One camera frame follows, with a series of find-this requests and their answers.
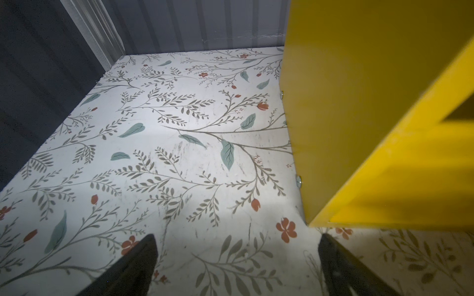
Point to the yellow wooden shelf unit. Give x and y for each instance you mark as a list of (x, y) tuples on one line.
[(379, 101)]

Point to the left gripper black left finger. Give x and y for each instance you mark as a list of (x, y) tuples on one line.
[(129, 276)]

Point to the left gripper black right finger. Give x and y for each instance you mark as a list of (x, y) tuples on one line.
[(345, 275)]

